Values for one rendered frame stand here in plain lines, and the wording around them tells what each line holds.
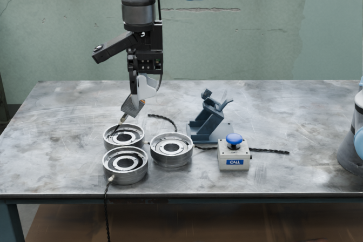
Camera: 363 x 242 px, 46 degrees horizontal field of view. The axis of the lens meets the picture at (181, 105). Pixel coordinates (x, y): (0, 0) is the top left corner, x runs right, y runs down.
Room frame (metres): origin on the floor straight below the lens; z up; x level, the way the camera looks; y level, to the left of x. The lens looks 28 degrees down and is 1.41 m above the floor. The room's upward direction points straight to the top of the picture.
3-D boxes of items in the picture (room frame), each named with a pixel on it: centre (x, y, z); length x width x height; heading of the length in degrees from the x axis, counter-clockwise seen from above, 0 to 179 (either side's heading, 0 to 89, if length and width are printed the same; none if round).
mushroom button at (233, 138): (0.86, -0.13, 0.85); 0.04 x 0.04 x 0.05
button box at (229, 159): (0.86, -0.13, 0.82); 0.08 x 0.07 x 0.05; 90
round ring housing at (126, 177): (0.82, 0.13, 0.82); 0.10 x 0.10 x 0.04
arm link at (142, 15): (0.93, 0.09, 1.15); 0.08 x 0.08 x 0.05
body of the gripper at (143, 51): (0.93, 0.09, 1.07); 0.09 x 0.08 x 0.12; 92
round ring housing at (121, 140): (0.93, 0.15, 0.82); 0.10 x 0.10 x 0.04
